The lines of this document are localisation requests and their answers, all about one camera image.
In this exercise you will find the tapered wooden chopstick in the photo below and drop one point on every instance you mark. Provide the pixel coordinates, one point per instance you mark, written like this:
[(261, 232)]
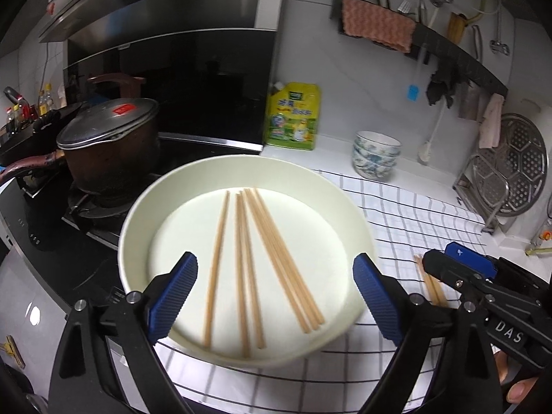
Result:
[(294, 267), (287, 267), (218, 267), (279, 267), (252, 276)]

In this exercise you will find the small blue plastic hook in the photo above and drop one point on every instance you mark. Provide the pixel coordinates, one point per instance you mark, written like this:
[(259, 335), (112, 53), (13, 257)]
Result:
[(414, 93)]

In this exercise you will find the black wall rail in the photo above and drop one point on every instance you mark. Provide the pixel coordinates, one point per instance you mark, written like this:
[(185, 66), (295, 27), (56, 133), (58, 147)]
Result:
[(470, 62)]

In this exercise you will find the person's right hand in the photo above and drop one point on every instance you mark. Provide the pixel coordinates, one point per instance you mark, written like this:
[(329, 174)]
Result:
[(519, 390)]

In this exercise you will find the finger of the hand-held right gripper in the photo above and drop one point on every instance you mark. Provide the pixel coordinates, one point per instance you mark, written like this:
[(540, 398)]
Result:
[(468, 256), (453, 274)]

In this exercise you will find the pile of wooden chopsticks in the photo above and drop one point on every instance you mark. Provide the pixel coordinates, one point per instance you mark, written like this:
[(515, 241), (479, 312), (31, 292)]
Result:
[(431, 287)]

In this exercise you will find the pink hanging towel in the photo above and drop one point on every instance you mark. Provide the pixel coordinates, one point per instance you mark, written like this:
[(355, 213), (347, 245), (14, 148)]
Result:
[(490, 123)]

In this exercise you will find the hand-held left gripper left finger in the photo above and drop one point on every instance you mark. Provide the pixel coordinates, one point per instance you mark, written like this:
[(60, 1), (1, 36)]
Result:
[(172, 299)]

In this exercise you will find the yellow green seasoning pouch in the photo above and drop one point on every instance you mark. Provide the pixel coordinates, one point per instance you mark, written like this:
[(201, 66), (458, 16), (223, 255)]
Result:
[(293, 116)]

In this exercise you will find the cream round basin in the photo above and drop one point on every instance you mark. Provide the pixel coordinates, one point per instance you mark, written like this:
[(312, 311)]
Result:
[(181, 224)]

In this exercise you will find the blue floral porcelain bowl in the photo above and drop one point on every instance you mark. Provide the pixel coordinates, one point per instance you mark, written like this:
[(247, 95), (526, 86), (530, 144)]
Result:
[(374, 158), (379, 140), (373, 173)]

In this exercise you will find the black range hood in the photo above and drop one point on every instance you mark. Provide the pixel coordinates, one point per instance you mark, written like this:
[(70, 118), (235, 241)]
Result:
[(172, 73)]

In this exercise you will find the steel dish rack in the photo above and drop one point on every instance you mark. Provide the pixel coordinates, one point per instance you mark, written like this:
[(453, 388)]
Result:
[(496, 222)]

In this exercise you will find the black gas stove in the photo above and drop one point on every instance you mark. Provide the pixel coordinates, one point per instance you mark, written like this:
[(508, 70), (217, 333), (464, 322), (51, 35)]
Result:
[(51, 233)]

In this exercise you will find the black hanging cloth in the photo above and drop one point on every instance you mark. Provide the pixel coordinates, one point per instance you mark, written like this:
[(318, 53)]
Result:
[(442, 88)]

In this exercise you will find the steel cleaver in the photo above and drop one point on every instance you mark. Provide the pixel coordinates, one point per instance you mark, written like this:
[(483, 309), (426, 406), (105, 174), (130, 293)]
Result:
[(468, 101)]

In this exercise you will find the row of condiment bottles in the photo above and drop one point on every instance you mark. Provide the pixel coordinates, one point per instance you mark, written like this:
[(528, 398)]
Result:
[(43, 103)]

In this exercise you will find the orange dishcloth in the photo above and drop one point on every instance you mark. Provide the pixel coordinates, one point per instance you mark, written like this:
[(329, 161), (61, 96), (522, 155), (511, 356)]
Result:
[(377, 23)]

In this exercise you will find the dark cooking pot with lid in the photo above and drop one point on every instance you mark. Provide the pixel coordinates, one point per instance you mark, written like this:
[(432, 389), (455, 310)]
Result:
[(112, 155)]

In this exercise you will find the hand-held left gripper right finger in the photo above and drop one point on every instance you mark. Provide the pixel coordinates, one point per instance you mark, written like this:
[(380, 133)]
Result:
[(379, 302)]

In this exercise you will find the perforated steel steamer plate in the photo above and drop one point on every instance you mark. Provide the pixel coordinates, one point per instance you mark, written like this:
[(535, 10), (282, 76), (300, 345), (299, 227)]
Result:
[(513, 164)]

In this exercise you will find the gas valve with orange knob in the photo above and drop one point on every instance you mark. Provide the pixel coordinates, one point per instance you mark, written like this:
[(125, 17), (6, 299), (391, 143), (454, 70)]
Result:
[(545, 235)]

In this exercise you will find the white black-checked cloth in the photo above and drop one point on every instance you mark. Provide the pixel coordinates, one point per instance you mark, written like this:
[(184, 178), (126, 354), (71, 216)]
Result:
[(409, 224)]

